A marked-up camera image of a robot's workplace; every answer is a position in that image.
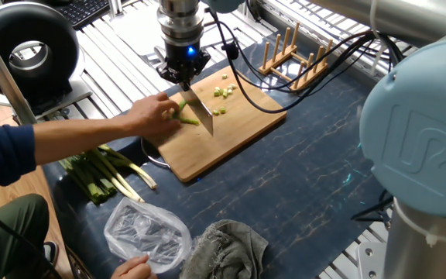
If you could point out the wooden dish rack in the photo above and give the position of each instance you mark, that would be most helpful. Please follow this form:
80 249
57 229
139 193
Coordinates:
307 77

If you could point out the green trousers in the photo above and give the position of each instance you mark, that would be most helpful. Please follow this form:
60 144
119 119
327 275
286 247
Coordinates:
2 240

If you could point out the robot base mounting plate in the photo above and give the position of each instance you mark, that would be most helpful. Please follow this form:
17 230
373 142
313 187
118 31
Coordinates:
370 259

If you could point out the clear plastic bag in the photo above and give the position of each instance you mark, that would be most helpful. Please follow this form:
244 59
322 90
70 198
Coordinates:
149 232

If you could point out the green scallion stalk piece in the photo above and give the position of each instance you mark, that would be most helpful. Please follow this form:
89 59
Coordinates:
190 121

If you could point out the steel cleaver knife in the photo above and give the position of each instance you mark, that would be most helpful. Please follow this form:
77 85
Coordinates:
201 112

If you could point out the aluminium extrusion post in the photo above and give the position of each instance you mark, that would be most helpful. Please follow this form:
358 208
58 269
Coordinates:
2 73

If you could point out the wooden cutting board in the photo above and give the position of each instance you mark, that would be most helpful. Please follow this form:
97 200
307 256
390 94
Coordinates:
227 143

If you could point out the dark shoe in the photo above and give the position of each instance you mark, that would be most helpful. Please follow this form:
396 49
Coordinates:
50 252

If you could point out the grey metal base plate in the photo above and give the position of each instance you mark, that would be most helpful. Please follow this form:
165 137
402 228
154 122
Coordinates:
76 95

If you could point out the dark blue sleeve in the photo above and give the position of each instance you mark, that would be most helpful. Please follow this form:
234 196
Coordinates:
2 155

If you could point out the black keyboard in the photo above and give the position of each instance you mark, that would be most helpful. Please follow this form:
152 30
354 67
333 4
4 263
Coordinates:
83 11

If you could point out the person's right hand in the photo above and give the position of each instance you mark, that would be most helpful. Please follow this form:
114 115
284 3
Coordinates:
136 269

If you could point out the scallion with white stem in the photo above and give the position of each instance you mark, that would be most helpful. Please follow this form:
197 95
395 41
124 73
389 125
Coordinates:
138 170
122 182
110 174

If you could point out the dark blue marbled mat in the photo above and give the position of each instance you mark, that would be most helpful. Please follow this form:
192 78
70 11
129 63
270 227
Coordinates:
304 174

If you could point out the grey-green rag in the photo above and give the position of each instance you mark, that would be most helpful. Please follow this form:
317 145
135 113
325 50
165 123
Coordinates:
227 252

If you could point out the green scallion leaves bundle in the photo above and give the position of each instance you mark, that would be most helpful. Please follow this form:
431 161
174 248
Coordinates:
91 186

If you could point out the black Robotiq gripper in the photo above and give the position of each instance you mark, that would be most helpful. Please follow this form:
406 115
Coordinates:
184 58

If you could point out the person's left forearm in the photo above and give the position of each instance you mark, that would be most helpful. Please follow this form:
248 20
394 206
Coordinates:
79 137

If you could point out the person's left hand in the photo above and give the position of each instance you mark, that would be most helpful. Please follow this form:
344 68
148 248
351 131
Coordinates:
153 116

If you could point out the silver metal stand post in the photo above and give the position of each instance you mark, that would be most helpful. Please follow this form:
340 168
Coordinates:
115 7

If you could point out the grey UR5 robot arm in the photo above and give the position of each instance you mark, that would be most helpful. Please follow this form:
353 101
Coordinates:
416 128

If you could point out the white blank paper sheet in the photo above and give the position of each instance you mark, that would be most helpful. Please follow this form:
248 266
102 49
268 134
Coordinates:
141 27

